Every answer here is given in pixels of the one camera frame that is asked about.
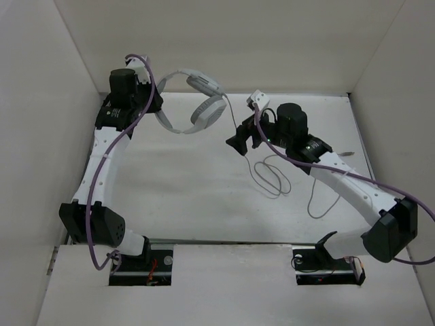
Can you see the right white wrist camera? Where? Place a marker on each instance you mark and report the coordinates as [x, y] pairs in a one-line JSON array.
[[258, 100]]

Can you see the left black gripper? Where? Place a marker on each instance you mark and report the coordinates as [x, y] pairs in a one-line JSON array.
[[157, 102]]

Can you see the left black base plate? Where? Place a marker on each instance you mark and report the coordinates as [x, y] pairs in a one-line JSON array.
[[153, 271]]

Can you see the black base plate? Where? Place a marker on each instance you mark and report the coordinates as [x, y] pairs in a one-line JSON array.
[[314, 267], [153, 271]]

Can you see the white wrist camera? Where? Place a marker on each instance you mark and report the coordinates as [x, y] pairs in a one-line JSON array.
[[137, 66], [258, 100]]

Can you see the white over-ear headphones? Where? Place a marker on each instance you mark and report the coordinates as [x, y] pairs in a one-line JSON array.
[[205, 105]]

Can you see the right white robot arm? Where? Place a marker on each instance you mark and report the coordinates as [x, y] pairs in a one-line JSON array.
[[391, 221]]

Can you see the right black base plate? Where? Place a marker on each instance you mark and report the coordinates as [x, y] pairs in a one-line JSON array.
[[314, 267]]

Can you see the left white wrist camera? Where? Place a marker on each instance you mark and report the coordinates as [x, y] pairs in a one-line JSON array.
[[137, 66]]

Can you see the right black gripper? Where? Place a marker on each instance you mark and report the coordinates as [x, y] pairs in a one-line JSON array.
[[248, 128]]

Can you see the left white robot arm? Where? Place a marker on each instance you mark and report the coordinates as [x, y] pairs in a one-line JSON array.
[[88, 217]]

